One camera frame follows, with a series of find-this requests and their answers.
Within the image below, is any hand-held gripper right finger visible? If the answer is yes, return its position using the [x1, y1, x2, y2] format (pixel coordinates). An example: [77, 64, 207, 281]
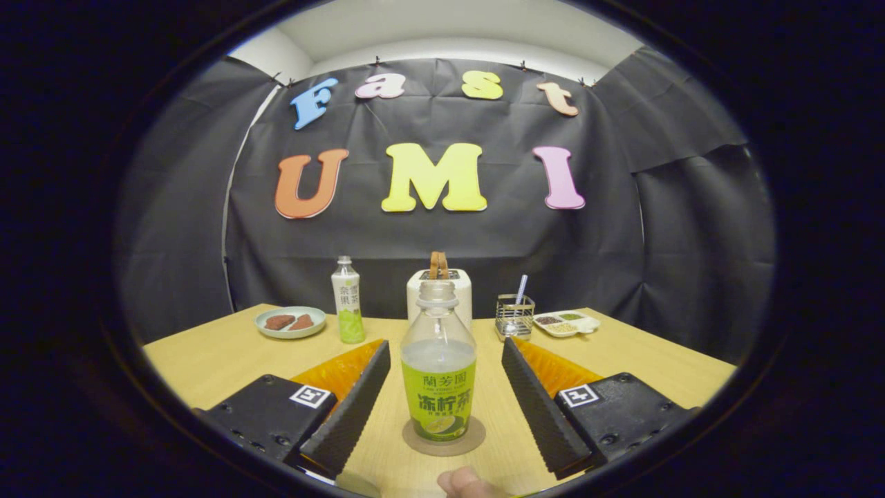
[501, 337, 699, 480]

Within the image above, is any pale green plate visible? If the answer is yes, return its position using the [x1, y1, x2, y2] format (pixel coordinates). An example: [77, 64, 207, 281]
[254, 306, 327, 340]

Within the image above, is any brown round coaster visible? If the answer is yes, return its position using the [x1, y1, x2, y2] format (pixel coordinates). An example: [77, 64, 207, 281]
[402, 416, 486, 457]

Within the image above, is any metal wire holder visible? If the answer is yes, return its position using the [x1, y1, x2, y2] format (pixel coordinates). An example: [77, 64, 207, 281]
[495, 294, 536, 341]

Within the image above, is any wooden table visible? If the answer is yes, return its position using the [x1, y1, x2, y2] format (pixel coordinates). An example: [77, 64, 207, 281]
[142, 303, 737, 498]

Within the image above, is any slim green drink bottle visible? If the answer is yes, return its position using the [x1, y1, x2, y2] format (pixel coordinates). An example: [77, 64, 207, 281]
[331, 256, 366, 345]

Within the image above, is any white toaster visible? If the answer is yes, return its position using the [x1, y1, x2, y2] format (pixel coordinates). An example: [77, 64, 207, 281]
[407, 269, 473, 331]

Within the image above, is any white divided dish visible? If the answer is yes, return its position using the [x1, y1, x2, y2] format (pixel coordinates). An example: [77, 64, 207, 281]
[533, 310, 602, 338]

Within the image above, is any green label juice bottle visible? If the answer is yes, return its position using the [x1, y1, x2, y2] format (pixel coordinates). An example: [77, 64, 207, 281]
[400, 280, 478, 443]

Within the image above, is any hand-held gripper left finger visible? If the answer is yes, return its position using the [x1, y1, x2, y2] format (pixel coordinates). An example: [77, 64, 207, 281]
[197, 339, 393, 481]

